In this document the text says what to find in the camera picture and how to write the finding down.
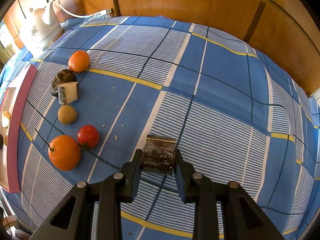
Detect wooden wardrobe panels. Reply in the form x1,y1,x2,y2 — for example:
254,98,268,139
1,0,319,95

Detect white ceramic electric kettle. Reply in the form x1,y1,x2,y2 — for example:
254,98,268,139
20,1,62,58

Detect dark brown dried fruit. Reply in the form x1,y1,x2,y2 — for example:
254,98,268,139
50,69,76,97

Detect small orange tangerine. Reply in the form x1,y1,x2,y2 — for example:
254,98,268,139
68,50,90,74

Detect pink-rimmed white tray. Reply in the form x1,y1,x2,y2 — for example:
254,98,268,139
1,64,37,193

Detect blue plaid tablecloth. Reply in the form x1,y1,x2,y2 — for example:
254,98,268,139
1,16,319,239

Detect white kettle power cord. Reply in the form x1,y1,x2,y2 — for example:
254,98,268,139
57,0,113,20

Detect large orange with stem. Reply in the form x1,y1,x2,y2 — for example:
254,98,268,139
36,130,81,171

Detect cut sugarcane piece white end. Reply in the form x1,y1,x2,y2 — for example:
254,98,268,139
57,82,79,105

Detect yellow peeled fruit piece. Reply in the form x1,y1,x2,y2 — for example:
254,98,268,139
1,111,11,128

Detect red cherry tomato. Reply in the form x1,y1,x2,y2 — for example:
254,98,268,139
77,125,100,148

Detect small tan round fruit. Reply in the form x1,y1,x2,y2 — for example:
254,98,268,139
57,105,78,125

